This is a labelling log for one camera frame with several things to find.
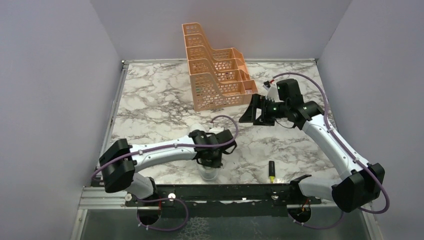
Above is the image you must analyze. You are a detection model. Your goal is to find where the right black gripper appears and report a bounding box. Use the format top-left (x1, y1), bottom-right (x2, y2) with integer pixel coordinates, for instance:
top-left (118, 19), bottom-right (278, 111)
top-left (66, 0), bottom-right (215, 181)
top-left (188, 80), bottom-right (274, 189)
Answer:
top-left (239, 93), bottom-right (290, 126)

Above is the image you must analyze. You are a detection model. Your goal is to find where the white sneaker shoe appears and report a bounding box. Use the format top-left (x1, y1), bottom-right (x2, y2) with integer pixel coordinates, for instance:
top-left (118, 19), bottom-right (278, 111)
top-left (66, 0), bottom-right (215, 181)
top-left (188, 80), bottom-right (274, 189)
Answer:
top-left (187, 123), bottom-right (225, 182)

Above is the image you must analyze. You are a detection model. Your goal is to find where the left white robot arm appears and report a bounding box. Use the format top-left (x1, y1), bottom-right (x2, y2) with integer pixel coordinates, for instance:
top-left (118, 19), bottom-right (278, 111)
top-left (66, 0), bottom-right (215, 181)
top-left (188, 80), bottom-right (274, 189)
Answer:
top-left (99, 129), bottom-right (237, 206)

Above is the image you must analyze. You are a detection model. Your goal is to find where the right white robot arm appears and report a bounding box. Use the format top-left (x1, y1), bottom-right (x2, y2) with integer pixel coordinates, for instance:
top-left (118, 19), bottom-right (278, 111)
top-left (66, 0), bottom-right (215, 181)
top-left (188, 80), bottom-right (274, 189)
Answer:
top-left (239, 94), bottom-right (390, 214)

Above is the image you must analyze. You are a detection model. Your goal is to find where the orange plastic file organizer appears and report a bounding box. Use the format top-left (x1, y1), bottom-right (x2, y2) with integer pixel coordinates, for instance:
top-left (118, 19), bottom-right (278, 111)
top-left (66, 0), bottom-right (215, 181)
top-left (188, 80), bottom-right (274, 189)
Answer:
top-left (182, 22), bottom-right (258, 112)

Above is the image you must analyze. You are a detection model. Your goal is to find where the black yellow highlighter marker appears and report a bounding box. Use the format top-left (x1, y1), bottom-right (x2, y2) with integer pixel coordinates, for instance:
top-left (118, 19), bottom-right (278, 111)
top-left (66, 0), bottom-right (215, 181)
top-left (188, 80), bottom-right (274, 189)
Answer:
top-left (268, 160), bottom-right (276, 184)

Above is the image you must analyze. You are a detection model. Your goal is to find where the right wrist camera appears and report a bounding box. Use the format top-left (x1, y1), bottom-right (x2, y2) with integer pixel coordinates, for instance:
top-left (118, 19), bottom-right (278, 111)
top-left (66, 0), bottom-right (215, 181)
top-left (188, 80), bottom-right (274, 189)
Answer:
top-left (263, 78), bottom-right (304, 106)

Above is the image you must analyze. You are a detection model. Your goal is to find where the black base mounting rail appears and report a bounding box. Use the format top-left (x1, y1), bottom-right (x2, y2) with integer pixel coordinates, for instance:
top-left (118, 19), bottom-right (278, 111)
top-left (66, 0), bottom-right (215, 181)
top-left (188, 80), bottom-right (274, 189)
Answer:
top-left (125, 183), bottom-right (321, 218)

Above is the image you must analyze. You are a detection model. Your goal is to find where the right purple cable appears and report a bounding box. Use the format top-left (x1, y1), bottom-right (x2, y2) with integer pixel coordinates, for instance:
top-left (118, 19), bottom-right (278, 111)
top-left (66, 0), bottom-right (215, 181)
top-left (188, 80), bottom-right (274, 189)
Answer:
top-left (271, 72), bottom-right (391, 230)

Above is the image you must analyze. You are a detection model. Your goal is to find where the purple cable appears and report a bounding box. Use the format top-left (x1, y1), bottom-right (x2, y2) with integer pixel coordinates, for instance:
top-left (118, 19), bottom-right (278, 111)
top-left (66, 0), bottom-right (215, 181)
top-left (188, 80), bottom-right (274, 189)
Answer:
top-left (271, 72), bottom-right (391, 230)
top-left (90, 114), bottom-right (240, 232)

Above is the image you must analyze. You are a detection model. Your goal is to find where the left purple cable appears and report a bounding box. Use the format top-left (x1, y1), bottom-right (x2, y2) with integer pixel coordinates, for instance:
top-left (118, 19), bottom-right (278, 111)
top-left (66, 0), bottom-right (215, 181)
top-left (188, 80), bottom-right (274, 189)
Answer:
top-left (90, 114), bottom-right (240, 232)

